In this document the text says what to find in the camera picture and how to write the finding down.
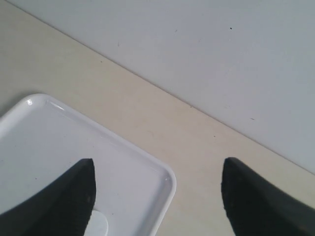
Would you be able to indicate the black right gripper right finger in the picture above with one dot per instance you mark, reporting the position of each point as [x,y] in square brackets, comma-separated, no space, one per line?
[256,207]

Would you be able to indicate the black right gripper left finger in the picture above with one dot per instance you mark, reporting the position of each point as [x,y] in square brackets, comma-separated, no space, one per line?
[63,208]

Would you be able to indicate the white bottle cap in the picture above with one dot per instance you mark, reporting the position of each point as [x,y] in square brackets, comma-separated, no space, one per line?
[97,225]

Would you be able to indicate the white plastic tray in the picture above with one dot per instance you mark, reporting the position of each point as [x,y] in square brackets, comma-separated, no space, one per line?
[41,138]

